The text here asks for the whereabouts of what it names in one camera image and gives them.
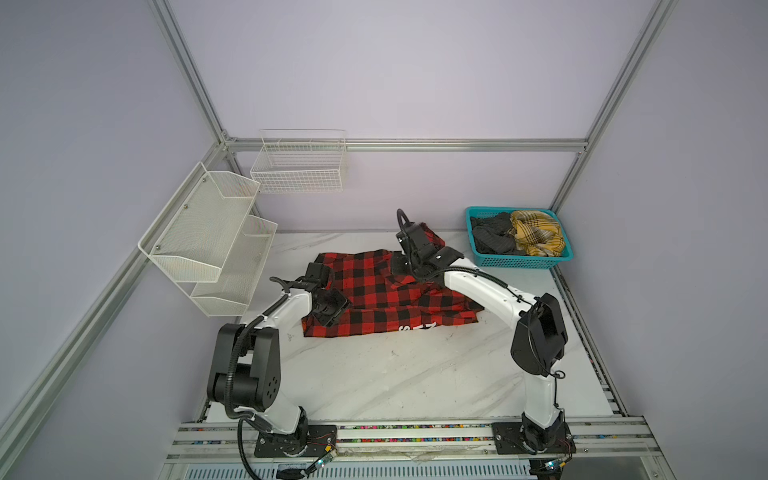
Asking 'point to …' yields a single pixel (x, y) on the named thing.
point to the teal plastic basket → (517, 261)
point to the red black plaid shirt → (384, 301)
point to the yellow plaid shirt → (537, 233)
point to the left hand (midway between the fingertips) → (347, 311)
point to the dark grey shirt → (494, 234)
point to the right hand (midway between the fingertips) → (389, 262)
